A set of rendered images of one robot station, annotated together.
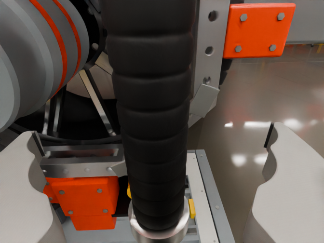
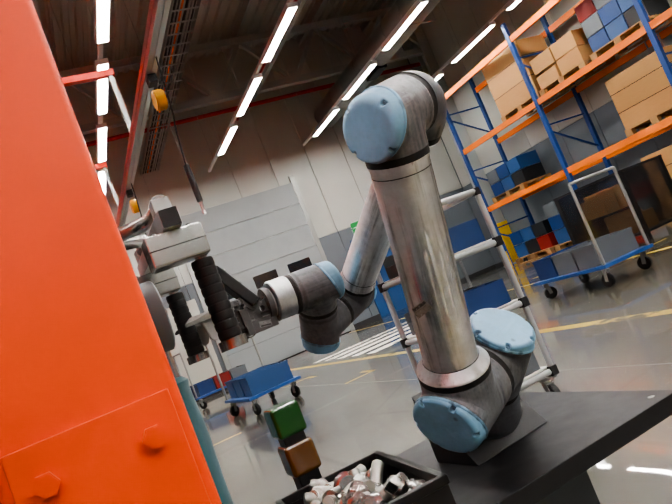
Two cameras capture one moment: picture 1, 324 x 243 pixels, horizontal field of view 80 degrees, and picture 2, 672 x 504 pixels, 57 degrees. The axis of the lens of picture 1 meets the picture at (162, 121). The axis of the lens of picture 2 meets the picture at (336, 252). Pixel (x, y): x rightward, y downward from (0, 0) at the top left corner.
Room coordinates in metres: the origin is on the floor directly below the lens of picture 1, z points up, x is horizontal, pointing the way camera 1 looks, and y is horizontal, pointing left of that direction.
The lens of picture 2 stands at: (0.29, 1.31, 0.75)
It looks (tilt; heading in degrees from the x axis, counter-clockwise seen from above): 4 degrees up; 246
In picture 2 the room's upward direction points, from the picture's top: 22 degrees counter-clockwise
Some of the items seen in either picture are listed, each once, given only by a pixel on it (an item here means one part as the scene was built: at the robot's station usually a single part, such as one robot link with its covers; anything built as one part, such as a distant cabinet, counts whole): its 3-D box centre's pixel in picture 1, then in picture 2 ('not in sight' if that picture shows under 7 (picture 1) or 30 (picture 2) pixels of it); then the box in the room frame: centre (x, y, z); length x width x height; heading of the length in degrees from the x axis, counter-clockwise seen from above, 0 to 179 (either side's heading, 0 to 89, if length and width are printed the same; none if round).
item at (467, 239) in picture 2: not in sight; (456, 313); (-1.26, -1.20, 0.50); 0.54 x 0.42 x 1.00; 91
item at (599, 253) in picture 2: not in sight; (577, 236); (-4.07, -3.24, 0.48); 1.00 x 0.60 x 0.96; 88
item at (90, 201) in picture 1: (96, 183); not in sight; (0.36, 0.18, 0.48); 0.16 x 0.12 x 0.17; 1
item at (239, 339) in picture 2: not in sight; (217, 300); (0.08, 0.34, 0.83); 0.04 x 0.04 x 0.16
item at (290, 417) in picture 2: not in sight; (284, 419); (0.09, 0.50, 0.64); 0.04 x 0.04 x 0.04; 1
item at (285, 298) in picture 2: not in sight; (278, 299); (-0.12, 0.00, 0.81); 0.10 x 0.05 x 0.09; 91
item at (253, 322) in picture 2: not in sight; (245, 315); (-0.04, 0.00, 0.80); 0.12 x 0.08 x 0.09; 1
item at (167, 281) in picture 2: not in sight; (154, 285); (0.12, 0.00, 0.93); 0.09 x 0.05 x 0.05; 1
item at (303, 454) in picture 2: not in sight; (299, 456); (0.09, 0.50, 0.59); 0.04 x 0.04 x 0.04; 1
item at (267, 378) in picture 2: not in sight; (251, 364); (-1.27, -5.54, 0.48); 1.00 x 0.61 x 0.96; 94
